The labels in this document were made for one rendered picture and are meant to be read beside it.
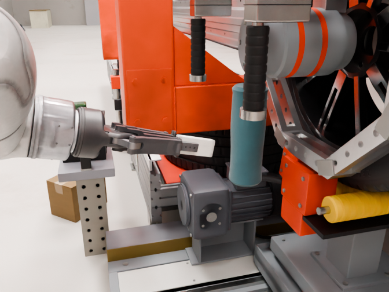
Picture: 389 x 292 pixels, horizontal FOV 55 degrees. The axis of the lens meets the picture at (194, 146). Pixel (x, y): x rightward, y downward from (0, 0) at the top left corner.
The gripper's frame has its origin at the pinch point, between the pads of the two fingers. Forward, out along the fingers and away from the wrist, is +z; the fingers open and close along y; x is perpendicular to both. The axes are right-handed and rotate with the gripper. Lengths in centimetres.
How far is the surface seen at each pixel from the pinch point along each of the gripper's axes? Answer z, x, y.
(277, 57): 15.7, 18.5, -3.6
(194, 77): 10.3, 12.1, -27.0
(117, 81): 30, 3, -178
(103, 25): 29, 41, -245
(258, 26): 2.6, 20.5, 7.6
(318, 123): 43.6, 7.0, -17.1
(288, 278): 52, -41, -21
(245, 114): 5.0, 7.2, 5.6
